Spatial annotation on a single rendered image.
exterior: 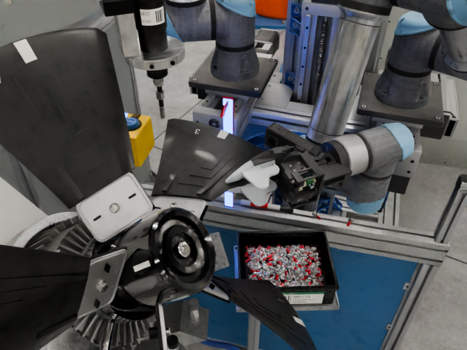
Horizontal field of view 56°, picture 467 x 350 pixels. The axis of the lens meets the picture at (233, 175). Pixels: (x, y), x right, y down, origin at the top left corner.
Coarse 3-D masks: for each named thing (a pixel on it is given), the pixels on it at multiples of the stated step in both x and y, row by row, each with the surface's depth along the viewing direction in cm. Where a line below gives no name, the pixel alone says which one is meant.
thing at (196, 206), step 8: (152, 200) 71; (160, 200) 71; (168, 200) 71; (176, 200) 70; (184, 200) 70; (192, 200) 70; (200, 200) 70; (184, 208) 68; (192, 208) 68; (200, 208) 68; (200, 216) 67
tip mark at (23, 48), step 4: (24, 40) 59; (16, 44) 59; (20, 44) 59; (24, 44) 59; (28, 44) 60; (20, 48) 59; (24, 48) 59; (28, 48) 59; (20, 52) 59; (24, 52) 59; (28, 52) 59; (32, 52) 59; (24, 56) 59; (28, 56) 59; (32, 56) 59; (24, 60) 59; (28, 60) 59; (32, 60) 59
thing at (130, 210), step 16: (128, 176) 60; (96, 192) 60; (112, 192) 60; (128, 192) 60; (144, 192) 61; (80, 208) 60; (96, 208) 60; (128, 208) 60; (144, 208) 61; (96, 224) 60; (112, 224) 60; (128, 224) 60
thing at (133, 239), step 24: (168, 216) 58; (192, 216) 62; (96, 240) 62; (120, 240) 59; (144, 240) 55; (168, 240) 57; (192, 240) 60; (168, 264) 56; (192, 264) 59; (120, 288) 60; (144, 288) 56; (168, 288) 55; (192, 288) 56; (120, 312) 60; (144, 312) 63
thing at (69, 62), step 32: (64, 32) 62; (96, 32) 64; (0, 64) 58; (32, 64) 59; (64, 64) 60; (96, 64) 62; (0, 96) 57; (32, 96) 58; (64, 96) 59; (96, 96) 61; (0, 128) 57; (32, 128) 58; (64, 128) 59; (96, 128) 60; (32, 160) 58; (64, 160) 59; (96, 160) 59; (128, 160) 60; (64, 192) 59
